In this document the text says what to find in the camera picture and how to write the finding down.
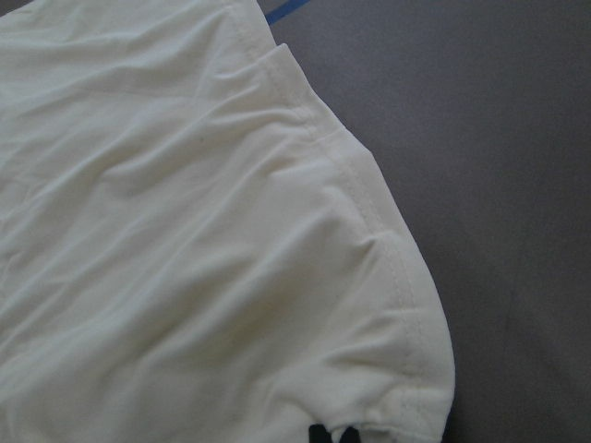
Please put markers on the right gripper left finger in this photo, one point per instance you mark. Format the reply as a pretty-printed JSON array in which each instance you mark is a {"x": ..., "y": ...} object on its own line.
[{"x": 319, "y": 434}]

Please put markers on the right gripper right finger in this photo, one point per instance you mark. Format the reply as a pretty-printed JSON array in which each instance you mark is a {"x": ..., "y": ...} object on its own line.
[{"x": 350, "y": 435}]

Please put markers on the cream long sleeve shirt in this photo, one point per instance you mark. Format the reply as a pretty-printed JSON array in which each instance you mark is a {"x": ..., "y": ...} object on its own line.
[{"x": 194, "y": 248}]

